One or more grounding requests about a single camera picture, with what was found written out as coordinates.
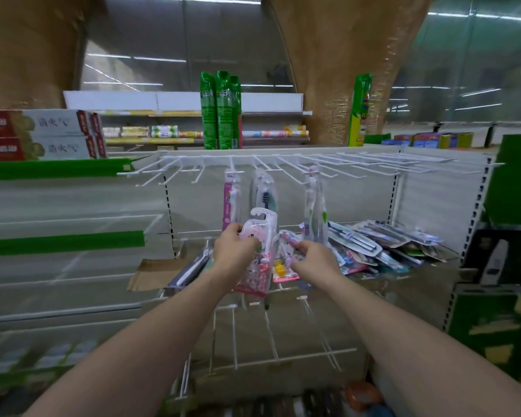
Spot person's left hand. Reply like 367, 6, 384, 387
212, 222, 261, 283

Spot person's right hand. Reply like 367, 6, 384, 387
289, 240, 344, 287

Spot pink kids toothbrush pack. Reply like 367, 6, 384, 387
234, 207, 281, 298

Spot kids toothbrush pack yellow toy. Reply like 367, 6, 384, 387
272, 229, 307, 284

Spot pile of toothbrush packs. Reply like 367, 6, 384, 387
167, 219, 450, 296

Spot clear green toothbrush pack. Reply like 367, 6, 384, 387
317, 182, 329, 246

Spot pink label toothbrush pack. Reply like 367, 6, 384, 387
222, 169, 243, 233

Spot clear pink-topped toothbrush pack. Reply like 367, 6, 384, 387
303, 167, 320, 242

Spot oval blue toothbrush pack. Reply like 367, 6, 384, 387
251, 168, 280, 213

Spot person's left forearm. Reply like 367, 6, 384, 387
24, 269, 244, 417

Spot person's right forearm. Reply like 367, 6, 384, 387
321, 273, 521, 417

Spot white shelf unit yellow strips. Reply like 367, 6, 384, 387
63, 90, 313, 146

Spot brown cardboard tray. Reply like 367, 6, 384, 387
127, 255, 192, 292

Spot row of colourful wrap rolls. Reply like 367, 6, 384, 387
102, 125, 310, 140

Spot orange round object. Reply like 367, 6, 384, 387
345, 379, 385, 413

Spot green spray can red side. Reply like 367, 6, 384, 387
230, 75, 244, 149

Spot green yellow spray can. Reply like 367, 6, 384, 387
348, 73, 372, 147

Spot woven brown column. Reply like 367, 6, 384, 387
262, 0, 435, 146
0, 0, 87, 111

